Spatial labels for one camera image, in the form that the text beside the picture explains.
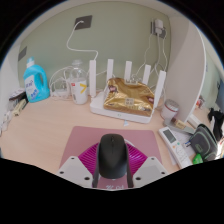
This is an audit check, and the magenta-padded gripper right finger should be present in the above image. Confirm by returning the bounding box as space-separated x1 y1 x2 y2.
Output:
124 141 169 189

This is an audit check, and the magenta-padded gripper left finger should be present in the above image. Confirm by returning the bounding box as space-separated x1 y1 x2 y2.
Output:
55 139 101 190

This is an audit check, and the black computer mouse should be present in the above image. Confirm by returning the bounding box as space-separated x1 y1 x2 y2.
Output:
96 133 129 180

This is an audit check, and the pink mouse pad with drawing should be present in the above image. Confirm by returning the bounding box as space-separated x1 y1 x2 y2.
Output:
59 125 163 191

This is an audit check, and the white remote control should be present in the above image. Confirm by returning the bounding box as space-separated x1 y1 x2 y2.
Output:
157 126 194 169

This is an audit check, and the green packet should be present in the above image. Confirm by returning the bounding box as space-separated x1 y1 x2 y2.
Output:
192 153 204 165

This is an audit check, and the grey pouch with green trim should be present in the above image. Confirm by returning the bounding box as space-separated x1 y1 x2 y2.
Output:
189 123 219 163

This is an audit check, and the white jar with pink band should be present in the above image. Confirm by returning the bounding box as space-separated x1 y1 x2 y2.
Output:
160 98 180 121

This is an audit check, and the white router with antennas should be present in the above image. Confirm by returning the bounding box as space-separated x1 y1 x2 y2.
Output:
88 58 167 125

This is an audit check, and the white power strip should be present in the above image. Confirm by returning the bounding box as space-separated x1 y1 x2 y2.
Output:
49 88 73 99

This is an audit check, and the gold foil bag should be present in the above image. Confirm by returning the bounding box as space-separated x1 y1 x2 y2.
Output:
102 77 156 117

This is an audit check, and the clear bottle with white label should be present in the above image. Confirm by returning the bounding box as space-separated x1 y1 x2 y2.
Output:
69 59 90 106

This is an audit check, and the black bag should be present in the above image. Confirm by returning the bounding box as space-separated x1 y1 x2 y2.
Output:
207 108 224 141

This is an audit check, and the beige small box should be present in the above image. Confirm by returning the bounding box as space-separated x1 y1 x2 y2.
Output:
12 98 28 117

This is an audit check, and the red toy figure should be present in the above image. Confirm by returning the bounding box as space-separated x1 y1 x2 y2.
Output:
196 95 205 109

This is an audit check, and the blue detergent bottle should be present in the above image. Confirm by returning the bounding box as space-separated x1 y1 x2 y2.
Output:
22 56 51 103

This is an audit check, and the dark computer monitor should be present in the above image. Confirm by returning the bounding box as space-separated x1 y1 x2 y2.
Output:
214 78 224 114

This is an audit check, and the white desk divider panel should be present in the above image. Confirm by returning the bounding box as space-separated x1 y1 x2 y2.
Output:
164 19 208 123

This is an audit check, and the white coiled cable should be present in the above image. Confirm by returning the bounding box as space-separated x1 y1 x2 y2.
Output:
49 65 73 98

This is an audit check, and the white charger cable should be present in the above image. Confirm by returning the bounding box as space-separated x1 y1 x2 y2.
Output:
134 33 168 84

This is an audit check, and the grey wall plate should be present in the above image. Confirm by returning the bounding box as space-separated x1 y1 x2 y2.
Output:
17 45 28 62

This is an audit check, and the white cable from wall outlet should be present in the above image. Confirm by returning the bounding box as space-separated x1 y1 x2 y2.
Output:
65 20 99 61

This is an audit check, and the white wall charger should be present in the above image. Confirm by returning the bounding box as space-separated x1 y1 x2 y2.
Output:
151 18 167 39

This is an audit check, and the grey wall outlet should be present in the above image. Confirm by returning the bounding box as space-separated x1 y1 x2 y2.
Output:
73 14 93 31

